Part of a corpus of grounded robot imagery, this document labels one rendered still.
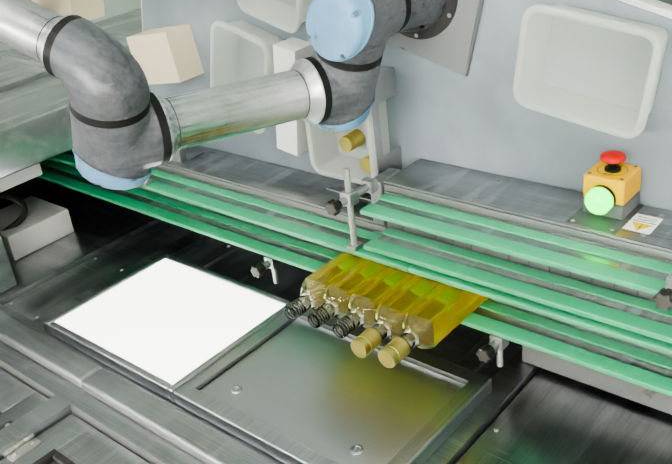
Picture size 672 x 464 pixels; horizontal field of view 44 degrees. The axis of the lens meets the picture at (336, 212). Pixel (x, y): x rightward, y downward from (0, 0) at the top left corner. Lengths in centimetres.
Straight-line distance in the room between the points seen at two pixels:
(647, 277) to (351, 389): 55
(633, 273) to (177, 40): 118
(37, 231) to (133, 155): 102
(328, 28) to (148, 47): 77
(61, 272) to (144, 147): 93
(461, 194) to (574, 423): 43
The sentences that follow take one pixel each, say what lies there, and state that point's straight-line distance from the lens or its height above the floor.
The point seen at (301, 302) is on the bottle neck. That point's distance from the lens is 150.
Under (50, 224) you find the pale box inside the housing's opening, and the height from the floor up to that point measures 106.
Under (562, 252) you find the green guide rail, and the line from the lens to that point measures 136.
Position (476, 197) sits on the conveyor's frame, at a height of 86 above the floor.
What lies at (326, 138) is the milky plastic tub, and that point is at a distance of 175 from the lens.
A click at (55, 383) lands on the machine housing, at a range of 175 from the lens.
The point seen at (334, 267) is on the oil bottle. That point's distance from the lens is 156.
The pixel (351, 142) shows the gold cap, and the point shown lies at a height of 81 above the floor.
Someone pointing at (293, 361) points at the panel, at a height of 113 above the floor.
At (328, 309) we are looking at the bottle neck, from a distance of 147.
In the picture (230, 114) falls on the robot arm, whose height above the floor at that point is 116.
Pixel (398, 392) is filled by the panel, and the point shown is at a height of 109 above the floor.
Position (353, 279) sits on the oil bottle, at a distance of 151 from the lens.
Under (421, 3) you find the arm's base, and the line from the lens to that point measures 146.
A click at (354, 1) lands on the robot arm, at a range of 135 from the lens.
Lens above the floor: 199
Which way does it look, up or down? 41 degrees down
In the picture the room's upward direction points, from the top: 122 degrees counter-clockwise
